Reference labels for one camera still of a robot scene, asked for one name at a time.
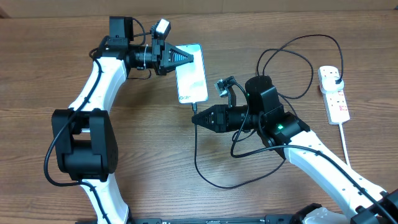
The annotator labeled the Samsung Galaxy smartphone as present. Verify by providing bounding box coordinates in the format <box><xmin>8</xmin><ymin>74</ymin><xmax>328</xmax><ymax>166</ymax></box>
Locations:
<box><xmin>175</xmin><ymin>44</ymin><xmax>208</xmax><ymax>104</ymax></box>

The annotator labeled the black USB charging cable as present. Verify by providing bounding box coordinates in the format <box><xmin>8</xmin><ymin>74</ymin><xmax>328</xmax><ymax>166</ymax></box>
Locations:
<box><xmin>191</xmin><ymin>34</ymin><xmax>345</xmax><ymax>190</ymax></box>

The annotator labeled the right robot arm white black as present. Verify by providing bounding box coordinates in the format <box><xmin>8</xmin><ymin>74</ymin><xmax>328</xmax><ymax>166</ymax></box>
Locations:
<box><xmin>192</xmin><ymin>76</ymin><xmax>397</xmax><ymax>223</ymax></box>

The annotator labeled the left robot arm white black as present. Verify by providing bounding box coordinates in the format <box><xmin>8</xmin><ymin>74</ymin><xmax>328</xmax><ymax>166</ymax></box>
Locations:
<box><xmin>44</xmin><ymin>16</ymin><xmax>194</xmax><ymax>223</ymax></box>

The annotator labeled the white charger plug adapter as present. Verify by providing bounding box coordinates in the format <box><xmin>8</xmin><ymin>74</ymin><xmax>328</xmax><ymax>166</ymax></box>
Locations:
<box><xmin>320</xmin><ymin>77</ymin><xmax>345</xmax><ymax>94</ymax></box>

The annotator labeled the white power strip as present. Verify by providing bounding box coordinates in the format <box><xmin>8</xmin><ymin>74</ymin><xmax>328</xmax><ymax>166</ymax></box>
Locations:
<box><xmin>317</xmin><ymin>65</ymin><xmax>350</xmax><ymax>125</ymax></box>

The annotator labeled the white power strip cord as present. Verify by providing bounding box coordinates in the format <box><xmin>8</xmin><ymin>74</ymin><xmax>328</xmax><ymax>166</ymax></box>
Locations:
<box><xmin>338</xmin><ymin>123</ymin><xmax>352</xmax><ymax>169</ymax></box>

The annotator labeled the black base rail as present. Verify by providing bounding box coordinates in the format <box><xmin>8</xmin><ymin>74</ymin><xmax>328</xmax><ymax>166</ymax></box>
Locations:
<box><xmin>74</xmin><ymin>213</ymin><xmax>299</xmax><ymax>224</ymax></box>

